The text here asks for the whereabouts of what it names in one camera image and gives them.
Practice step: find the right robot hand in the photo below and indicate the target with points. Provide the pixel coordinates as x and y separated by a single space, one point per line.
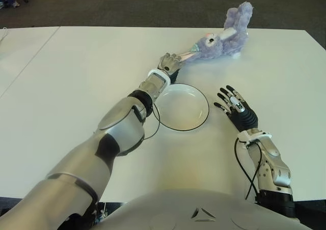
242 113

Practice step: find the grey robot torso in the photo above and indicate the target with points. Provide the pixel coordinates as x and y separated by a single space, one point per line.
191 209

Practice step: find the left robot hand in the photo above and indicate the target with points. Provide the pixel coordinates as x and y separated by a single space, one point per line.
169 64

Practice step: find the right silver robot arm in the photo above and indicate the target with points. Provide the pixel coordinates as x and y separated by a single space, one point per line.
270 169

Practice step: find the white plate with black rim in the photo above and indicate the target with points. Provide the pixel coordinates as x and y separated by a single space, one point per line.
183 108

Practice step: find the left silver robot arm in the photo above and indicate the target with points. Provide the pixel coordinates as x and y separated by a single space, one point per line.
102 143

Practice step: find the purple plush bunny doll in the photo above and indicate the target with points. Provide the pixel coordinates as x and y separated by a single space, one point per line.
229 41

